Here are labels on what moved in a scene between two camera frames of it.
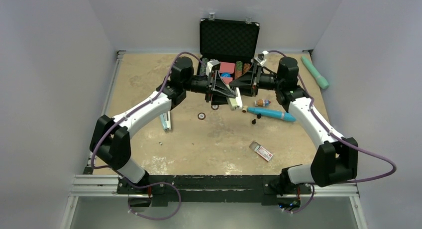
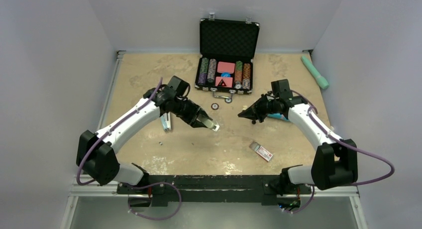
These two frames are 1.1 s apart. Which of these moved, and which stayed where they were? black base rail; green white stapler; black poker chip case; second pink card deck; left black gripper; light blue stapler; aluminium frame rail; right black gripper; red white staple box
Moved: right black gripper; green white stapler; left black gripper
Stayed: second pink card deck; black poker chip case; black base rail; aluminium frame rail; light blue stapler; red white staple box
